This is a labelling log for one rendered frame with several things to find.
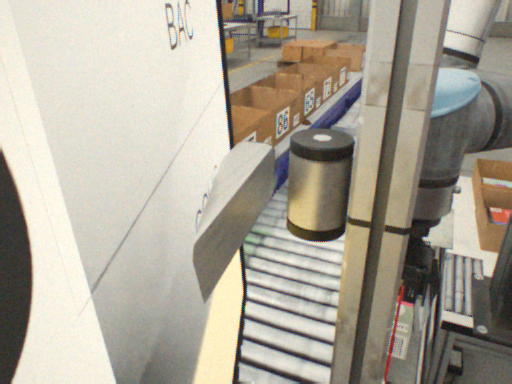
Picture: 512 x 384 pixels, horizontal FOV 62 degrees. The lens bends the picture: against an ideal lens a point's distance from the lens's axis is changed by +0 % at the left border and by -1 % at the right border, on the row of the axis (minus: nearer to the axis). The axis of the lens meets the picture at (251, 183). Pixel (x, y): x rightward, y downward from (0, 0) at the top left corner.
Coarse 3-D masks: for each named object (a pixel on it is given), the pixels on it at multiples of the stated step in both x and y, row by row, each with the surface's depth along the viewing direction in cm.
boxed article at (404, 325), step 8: (408, 304) 66; (400, 312) 64; (408, 312) 64; (400, 320) 63; (408, 320) 62; (392, 328) 61; (400, 328) 61; (408, 328) 61; (400, 336) 60; (408, 336) 60; (400, 344) 61; (392, 352) 62; (400, 352) 61
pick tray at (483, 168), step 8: (480, 160) 180; (488, 160) 179; (480, 168) 181; (488, 168) 180; (496, 168) 179; (504, 168) 178; (472, 176) 183; (480, 176) 183; (488, 176) 181; (496, 176) 180; (504, 176) 179; (472, 184) 178; (480, 184) 158; (488, 184) 156
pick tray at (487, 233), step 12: (480, 192) 152; (492, 192) 153; (504, 192) 152; (480, 204) 147; (492, 204) 155; (504, 204) 153; (480, 216) 144; (480, 228) 140; (492, 228) 131; (504, 228) 130; (480, 240) 137; (492, 240) 132
